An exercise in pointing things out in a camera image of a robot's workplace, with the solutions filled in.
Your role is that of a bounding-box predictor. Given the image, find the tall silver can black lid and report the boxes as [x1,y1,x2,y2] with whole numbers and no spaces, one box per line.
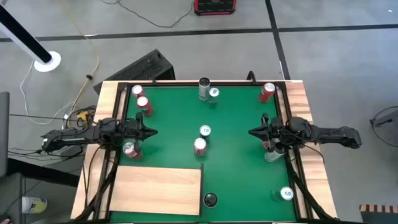
[198,77,211,102]
[264,146,285,163]

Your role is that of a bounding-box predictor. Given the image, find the red soda can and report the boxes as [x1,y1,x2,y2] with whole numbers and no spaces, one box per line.
[123,141,143,161]
[136,95,154,117]
[131,84,146,99]

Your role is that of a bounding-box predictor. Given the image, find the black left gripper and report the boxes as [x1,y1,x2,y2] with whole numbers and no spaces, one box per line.
[119,112,159,151]

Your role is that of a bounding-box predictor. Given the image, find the wooden shelf board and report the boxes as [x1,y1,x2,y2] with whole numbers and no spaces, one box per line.
[109,165,202,216]

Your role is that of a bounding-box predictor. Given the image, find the green can white lid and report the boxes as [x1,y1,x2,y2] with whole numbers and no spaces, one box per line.
[208,87,221,109]
[271,186,295,202]

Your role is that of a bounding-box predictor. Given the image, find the dark grey box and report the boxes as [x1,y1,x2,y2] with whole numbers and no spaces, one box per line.
[0,172,25,224]

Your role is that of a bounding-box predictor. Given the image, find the red black box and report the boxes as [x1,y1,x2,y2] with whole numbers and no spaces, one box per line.
[193,0,238,16]

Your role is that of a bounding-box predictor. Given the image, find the blue can blue tab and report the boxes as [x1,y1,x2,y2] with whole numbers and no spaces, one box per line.
[199,124,212,141]

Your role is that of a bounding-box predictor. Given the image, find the black round wire stand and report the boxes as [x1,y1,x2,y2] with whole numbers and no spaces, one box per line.
[369,105,398,149]

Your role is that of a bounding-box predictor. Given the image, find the black table frame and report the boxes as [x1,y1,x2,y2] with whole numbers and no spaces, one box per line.
[74,80,335,224]

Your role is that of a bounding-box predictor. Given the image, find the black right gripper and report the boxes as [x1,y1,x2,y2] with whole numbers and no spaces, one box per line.
[248,113,292,147]

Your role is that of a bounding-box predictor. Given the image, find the striped box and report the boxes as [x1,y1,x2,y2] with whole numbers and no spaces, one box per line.
[359,203,398,224]

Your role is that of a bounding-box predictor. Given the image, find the black white pole round base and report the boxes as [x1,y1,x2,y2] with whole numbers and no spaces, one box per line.
[0,4,62,73]

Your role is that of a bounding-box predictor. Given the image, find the green table mat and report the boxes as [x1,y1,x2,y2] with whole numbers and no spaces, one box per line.
[110,86,297,222]

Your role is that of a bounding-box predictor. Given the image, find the black power adapter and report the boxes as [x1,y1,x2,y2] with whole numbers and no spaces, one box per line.
[60,145,85,157]

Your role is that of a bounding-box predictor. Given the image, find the white canister yellow label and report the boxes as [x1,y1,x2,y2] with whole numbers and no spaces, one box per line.
[21,196,49,215]

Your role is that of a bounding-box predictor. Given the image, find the white cable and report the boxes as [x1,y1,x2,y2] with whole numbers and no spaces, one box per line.
[20,60,77,126]

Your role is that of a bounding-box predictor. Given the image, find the thin black cable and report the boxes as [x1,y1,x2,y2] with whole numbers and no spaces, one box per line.
[9,113,81,122]
[7,148,44,156]

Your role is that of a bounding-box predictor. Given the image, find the black floor cable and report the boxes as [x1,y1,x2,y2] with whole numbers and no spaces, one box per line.
[101,0,195,29]

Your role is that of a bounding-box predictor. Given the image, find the grey panel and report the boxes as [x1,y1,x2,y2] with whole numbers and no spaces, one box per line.
[0,91,10,178]

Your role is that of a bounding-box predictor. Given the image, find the yellow cable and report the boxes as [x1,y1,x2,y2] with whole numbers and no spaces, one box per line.
[57,0,100,113]

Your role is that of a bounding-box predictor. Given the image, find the black perforated case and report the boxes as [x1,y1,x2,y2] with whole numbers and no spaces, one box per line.
[93,49,177,95]

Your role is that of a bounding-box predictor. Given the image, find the red can blue logo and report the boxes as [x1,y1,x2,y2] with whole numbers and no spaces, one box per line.
[258,82,276,104]

